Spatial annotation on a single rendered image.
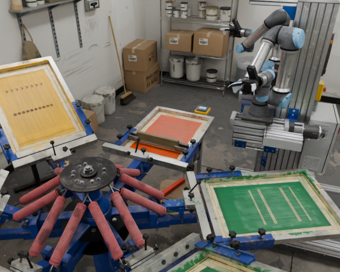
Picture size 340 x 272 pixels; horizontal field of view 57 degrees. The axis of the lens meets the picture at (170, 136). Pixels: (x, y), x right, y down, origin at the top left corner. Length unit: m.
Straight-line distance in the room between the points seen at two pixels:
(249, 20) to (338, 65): 1.61
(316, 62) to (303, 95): 0.26
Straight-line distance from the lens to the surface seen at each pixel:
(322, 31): 2.40
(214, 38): 5.45
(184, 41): 5.67
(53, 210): 1.71
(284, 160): 2.82
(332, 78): 5.91
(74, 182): 1.71
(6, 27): 3.90
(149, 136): 2.49
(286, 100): 2.28
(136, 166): 2.19
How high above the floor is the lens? 2.36
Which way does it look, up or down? 32 degrees down
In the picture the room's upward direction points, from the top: straight up
